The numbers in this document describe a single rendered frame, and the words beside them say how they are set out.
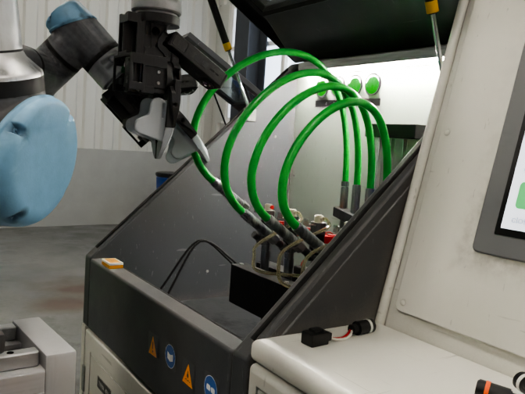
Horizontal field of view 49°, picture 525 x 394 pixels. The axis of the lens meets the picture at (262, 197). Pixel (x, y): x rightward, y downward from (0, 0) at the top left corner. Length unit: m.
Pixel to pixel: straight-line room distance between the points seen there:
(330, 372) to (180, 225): 0.82
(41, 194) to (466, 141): 0.57
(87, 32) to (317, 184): 0.70
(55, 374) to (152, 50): 0.48
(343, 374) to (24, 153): 0.41
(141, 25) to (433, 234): 0.52
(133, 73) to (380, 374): 0.53
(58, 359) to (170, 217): 0.78
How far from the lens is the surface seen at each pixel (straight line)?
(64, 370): 0.69
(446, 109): 0.91
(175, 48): 0.90
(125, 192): 8.12
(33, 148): 0.52
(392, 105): 1.32
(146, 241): 1.40
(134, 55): 0.87
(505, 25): 0.91
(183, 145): 1.05
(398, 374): 0.71
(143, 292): 1.08
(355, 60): 1.38
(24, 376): 0.68
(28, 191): 0.52
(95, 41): 1.07
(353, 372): 0.70
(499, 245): 0.79
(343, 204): 1.29
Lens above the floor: 1.23
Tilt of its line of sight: 5 degrees down
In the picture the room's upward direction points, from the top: 4 degrees clockwise
